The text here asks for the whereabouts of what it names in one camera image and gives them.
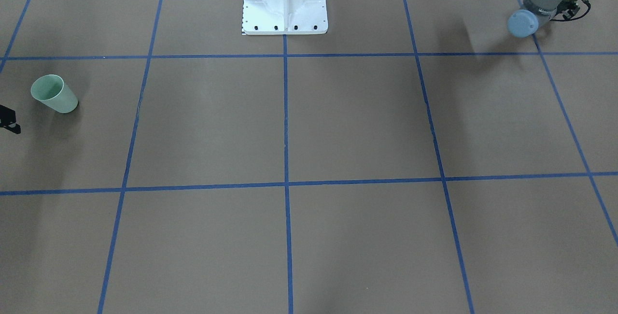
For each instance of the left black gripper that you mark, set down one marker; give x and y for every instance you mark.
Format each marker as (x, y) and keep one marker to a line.
(571, 7)

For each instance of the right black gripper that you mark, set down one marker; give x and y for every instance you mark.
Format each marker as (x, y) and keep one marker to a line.
(8, 121)

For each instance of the green plastic cup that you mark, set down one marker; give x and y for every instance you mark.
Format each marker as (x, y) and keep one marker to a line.
(52, 91)

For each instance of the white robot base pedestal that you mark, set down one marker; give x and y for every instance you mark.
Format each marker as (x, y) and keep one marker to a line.
(284, 17)

